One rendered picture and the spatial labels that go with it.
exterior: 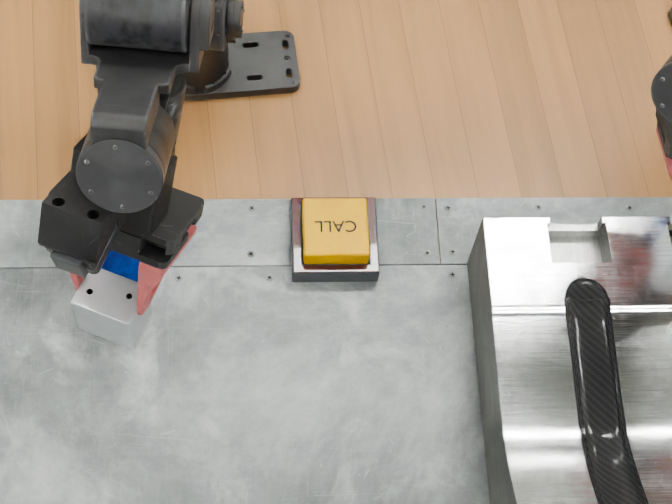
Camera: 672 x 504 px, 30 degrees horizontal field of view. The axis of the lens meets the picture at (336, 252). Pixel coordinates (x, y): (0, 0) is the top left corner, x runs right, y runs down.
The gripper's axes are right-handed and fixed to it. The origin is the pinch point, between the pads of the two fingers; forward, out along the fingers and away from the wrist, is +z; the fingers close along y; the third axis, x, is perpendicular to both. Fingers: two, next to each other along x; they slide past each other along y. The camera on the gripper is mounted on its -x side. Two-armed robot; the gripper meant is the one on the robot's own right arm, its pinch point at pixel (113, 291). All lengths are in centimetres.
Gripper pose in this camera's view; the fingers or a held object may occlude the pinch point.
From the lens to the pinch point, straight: 100.4
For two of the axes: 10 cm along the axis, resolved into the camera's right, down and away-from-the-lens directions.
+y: 9.3, 3.4, -1.1
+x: 2.8, -5.2, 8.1
